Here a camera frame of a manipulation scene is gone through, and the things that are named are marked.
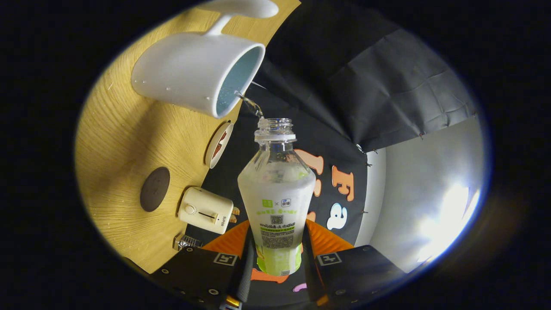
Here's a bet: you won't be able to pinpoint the white toaster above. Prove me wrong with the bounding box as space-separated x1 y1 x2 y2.
178 186 234 235

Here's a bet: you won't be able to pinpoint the small white oval plate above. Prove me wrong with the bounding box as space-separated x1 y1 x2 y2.
204 122 234 169

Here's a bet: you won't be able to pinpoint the black backdrop cloth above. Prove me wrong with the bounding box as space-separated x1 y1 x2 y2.
185 0 478 310

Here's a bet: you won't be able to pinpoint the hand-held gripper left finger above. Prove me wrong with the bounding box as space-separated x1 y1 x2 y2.
151 220 254 310

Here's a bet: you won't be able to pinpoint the wire mesh pen holder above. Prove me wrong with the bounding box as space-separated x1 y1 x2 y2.
173 234 203 251

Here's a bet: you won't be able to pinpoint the white green label juice bottle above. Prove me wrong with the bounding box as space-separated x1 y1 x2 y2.
237 118 317 276

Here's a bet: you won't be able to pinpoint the wooden table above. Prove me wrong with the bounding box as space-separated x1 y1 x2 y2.
74 0 302 275

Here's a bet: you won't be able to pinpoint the white cup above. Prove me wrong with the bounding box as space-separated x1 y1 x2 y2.
131 0 279 119

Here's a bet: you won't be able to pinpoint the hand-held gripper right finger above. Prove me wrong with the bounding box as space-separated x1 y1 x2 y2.
301 219 407 308

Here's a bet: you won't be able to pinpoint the dark round coaster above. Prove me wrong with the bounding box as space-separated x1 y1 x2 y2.
140 167 170 213

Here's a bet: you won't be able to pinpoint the clear juice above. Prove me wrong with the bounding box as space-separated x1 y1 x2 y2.
235 90 264 119

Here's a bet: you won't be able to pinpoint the dark red snack pieces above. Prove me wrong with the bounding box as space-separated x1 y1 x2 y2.
212 131 228 159

